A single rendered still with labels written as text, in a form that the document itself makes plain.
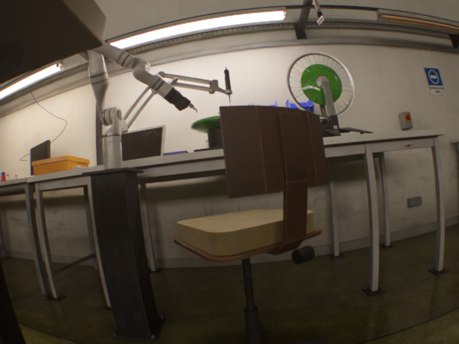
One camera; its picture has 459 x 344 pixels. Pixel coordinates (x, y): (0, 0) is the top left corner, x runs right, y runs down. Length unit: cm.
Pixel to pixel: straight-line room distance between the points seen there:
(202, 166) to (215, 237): 78
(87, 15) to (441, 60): 341
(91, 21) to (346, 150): 130
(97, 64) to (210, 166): 77
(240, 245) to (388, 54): 266
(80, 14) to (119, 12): 307
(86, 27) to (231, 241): 51
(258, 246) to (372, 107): 215
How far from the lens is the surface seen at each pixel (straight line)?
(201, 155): 129
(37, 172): 199
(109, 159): 127
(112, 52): 123
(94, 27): 35
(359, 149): 145
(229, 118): 55
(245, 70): 246
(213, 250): 62
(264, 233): 65
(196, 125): 130
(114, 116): 130
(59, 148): 312
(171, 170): 139
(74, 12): 31
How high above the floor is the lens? 73
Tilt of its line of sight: 3 degrees up
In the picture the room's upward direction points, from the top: 6 degrees counter-clockwise
